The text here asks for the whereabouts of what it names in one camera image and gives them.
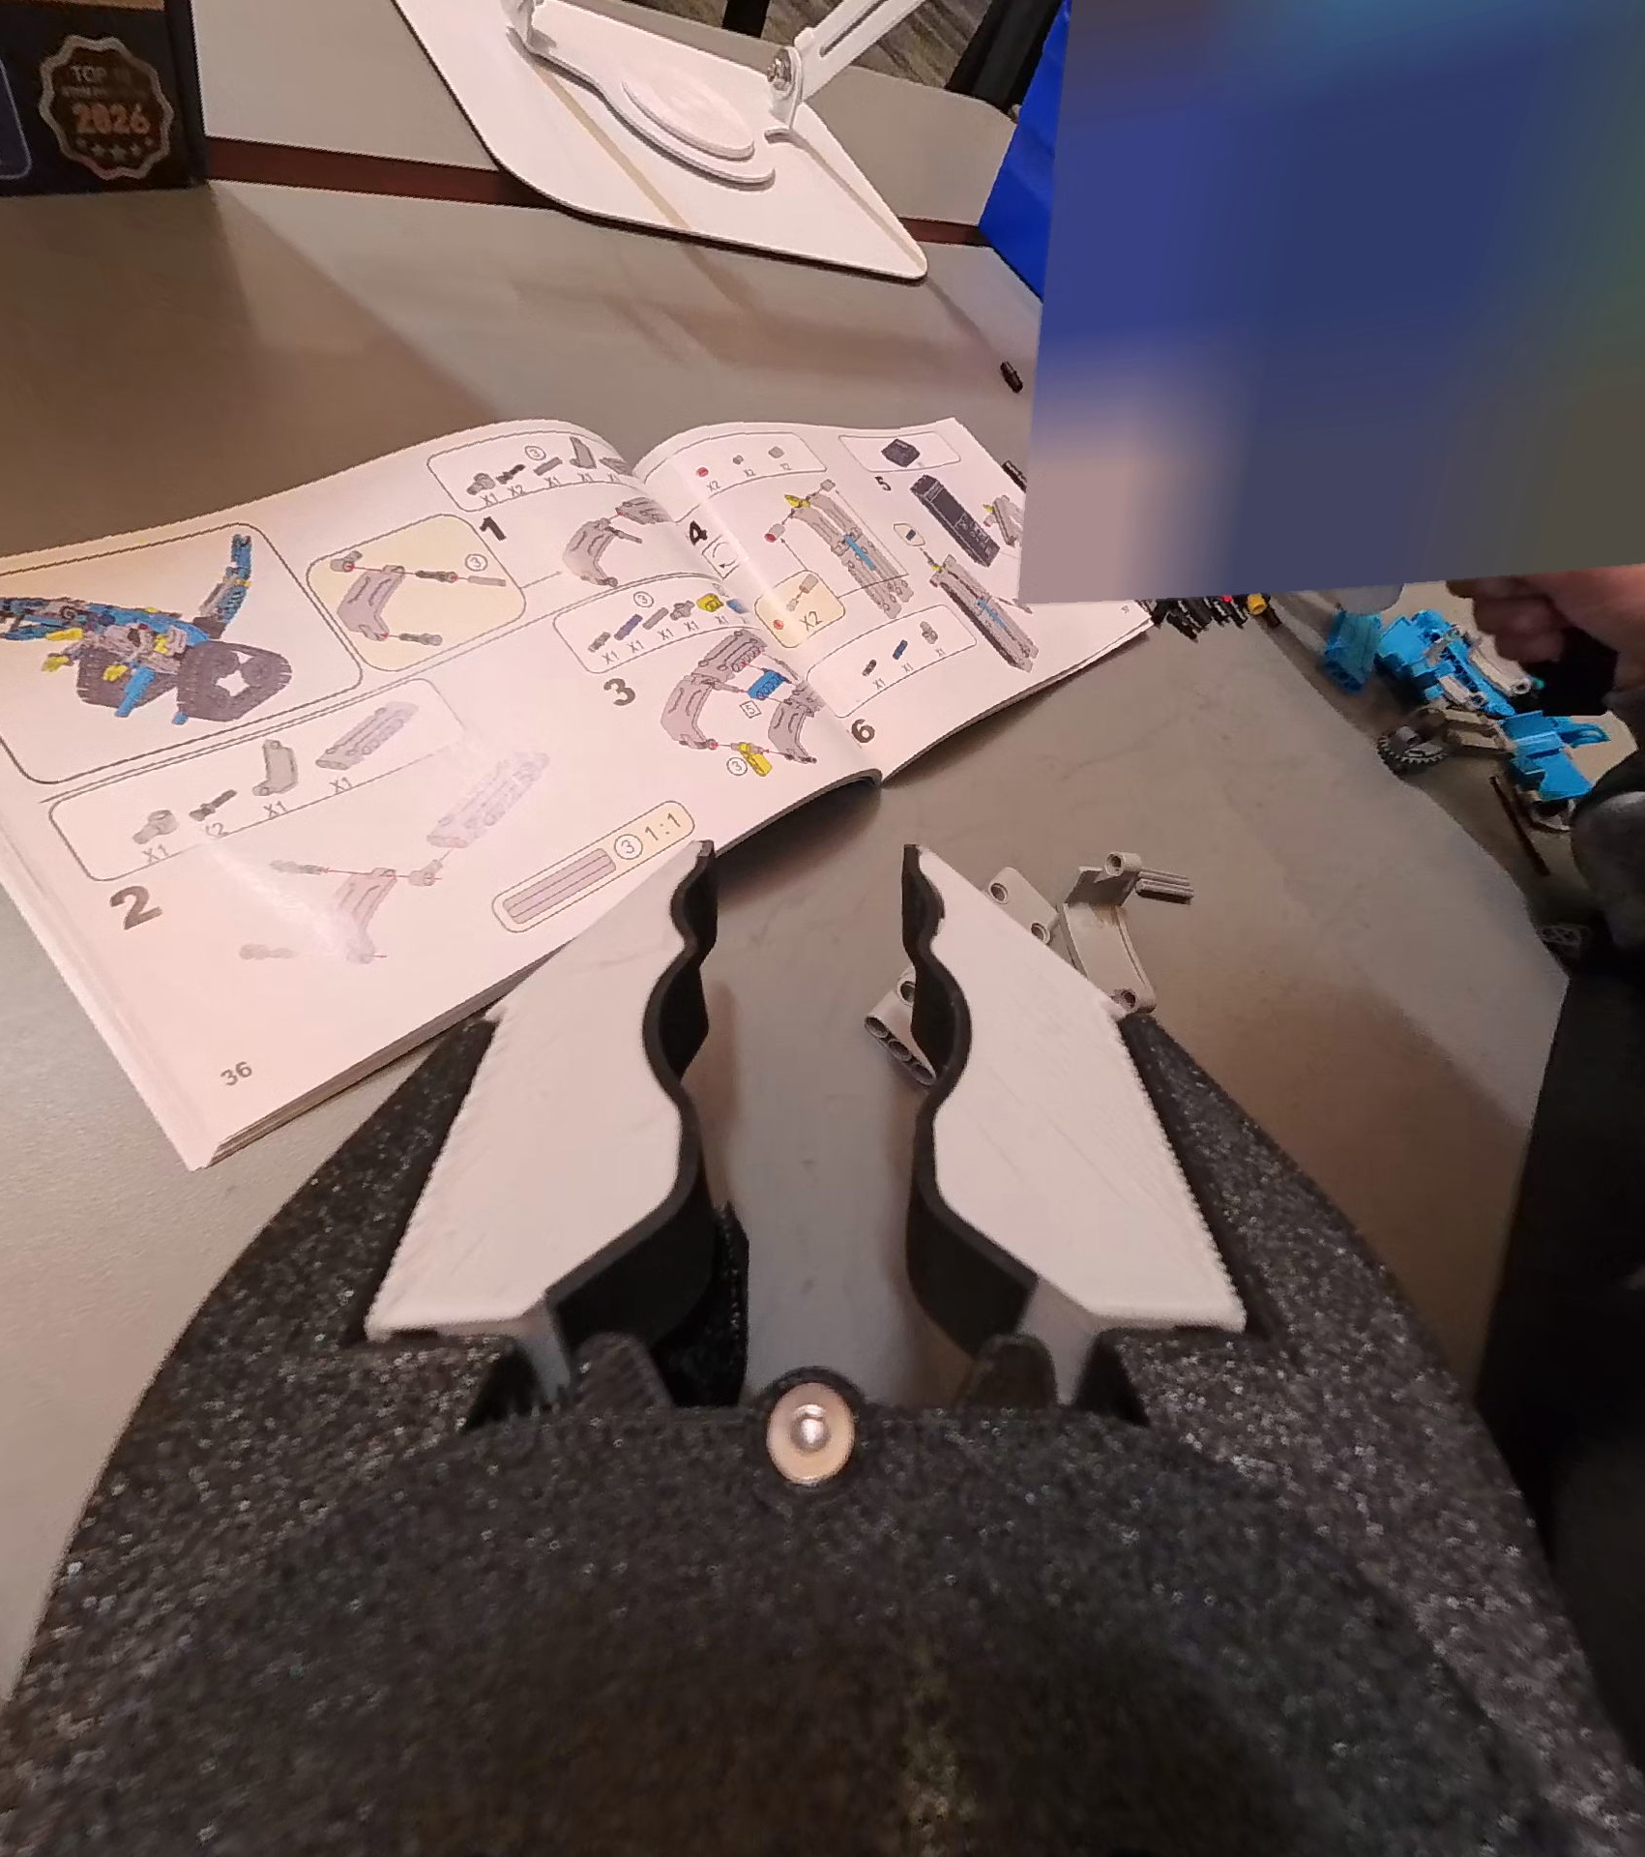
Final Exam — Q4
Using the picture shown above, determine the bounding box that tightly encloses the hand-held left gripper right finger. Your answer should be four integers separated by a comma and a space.
897, 846, 1248, 1405

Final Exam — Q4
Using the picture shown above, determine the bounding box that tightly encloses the white instruction booklet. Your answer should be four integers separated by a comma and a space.
0, 419, 1155, 1171

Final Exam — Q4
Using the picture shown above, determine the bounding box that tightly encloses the white desk stand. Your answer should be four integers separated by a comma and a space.
392, 0, 1070, 281

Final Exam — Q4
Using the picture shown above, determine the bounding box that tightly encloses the grey toy plate with holes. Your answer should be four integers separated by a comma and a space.
864, 868, 1062, 1084

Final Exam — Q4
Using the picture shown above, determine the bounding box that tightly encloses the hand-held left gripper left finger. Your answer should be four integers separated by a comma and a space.
363, 838, 729, 1396

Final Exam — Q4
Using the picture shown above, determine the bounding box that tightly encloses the heap of blue toy parts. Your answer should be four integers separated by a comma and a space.
1321, 602, 1613, 802

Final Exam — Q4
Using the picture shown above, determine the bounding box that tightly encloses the dark blue toy box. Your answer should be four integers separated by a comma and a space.
0, 0, 206, 198

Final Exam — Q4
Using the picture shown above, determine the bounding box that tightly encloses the blue plastic bin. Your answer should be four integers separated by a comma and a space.
981, 36, 1068, 301

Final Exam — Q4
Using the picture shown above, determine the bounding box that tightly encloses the grey desk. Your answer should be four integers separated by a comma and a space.
0, 14, 1579, 1715

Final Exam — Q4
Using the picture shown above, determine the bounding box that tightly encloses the grey toy bracket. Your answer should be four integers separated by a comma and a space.
1060, 854, 1161, 1015

